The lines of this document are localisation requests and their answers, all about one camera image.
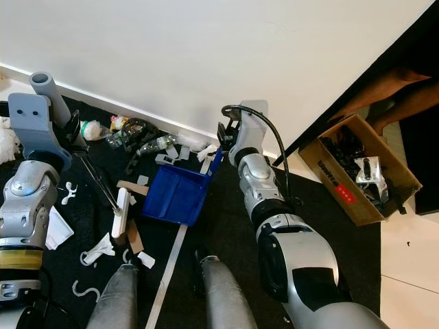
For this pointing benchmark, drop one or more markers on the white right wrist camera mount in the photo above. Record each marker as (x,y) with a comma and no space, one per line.
(250,130)

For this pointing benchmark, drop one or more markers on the blue plastic dustpan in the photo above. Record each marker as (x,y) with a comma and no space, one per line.
(175,195)

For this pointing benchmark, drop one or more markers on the clear plastic wrapped gadget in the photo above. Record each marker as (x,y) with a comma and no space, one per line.
(370,179)

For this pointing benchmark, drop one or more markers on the black door frame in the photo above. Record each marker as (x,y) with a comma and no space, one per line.
(384,58)

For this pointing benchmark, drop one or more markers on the colourful snack wrapper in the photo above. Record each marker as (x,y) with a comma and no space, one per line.
(120,122)

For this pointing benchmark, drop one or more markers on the grey right robot leg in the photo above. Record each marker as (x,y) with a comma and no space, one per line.
(230,295)

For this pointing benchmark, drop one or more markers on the white plastic hook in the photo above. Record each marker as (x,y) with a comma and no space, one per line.
(88,293)
(70,193)

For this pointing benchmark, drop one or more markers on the brown cardboard box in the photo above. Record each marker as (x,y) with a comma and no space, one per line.
(336,178)

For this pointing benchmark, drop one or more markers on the crumpled white tissue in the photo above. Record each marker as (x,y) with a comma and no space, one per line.
(207,151)

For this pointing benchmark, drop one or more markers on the white plastic bag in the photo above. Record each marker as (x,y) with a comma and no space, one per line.
(8,140)

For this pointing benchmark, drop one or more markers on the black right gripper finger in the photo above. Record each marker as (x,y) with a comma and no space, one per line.
(221,132)

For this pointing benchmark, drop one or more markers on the grey robot leg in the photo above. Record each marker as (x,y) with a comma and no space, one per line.
(116,301)
(230,295)

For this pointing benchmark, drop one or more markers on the brown cardboard piece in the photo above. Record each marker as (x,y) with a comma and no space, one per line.
(136,238)
(134,186)

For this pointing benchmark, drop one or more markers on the white tape strip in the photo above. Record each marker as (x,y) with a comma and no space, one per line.
(168,274)

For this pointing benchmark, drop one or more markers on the white paper scrap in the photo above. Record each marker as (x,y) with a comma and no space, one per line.
(99,250)

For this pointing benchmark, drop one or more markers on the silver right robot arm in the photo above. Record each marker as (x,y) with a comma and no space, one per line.
(315,274)

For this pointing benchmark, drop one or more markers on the large white paper packet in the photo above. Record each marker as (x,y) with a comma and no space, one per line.
(58,229)

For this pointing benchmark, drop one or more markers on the grey left robot leg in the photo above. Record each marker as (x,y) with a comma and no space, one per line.
(116,301)

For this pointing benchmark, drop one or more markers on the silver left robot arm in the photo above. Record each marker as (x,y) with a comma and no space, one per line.
(24,212)

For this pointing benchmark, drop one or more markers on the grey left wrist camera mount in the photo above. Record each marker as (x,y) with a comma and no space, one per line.
(31,123)

